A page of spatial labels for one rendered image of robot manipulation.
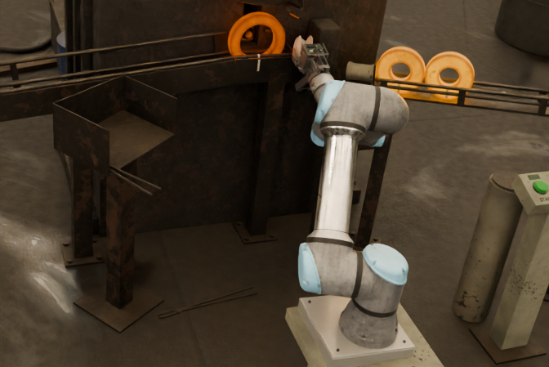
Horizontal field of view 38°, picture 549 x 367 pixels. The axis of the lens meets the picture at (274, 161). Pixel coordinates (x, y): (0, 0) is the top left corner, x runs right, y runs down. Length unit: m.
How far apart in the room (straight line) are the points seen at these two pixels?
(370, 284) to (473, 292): 0.78
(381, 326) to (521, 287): 0.64
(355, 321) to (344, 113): 0.52
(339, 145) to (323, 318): 0.45
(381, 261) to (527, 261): 0.66
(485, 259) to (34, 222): 1.54
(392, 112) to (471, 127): 1.96
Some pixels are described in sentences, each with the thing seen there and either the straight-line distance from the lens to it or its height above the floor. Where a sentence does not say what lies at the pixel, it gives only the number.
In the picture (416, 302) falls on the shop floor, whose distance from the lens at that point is 2.78.
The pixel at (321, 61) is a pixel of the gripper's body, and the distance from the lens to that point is 2.43.
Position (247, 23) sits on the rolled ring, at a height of 0.82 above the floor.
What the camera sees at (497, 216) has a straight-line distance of 2.53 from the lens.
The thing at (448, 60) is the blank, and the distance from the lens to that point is 2.58.
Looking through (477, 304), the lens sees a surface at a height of 0.08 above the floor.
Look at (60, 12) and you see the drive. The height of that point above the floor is 0.25.
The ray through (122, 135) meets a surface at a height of 0.60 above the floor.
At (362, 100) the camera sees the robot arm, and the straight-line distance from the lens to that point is 2.02.
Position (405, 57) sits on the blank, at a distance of 2.59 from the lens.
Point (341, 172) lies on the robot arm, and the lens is 1.99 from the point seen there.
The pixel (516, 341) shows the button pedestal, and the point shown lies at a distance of 2.71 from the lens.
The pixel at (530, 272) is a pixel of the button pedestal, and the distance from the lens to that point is 2.51.
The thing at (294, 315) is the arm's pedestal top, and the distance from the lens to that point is 2.17.
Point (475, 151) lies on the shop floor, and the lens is 3.77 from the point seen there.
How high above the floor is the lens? 1.73
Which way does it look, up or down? 31 degrees down
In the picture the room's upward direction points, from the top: 7 degrees clockwise
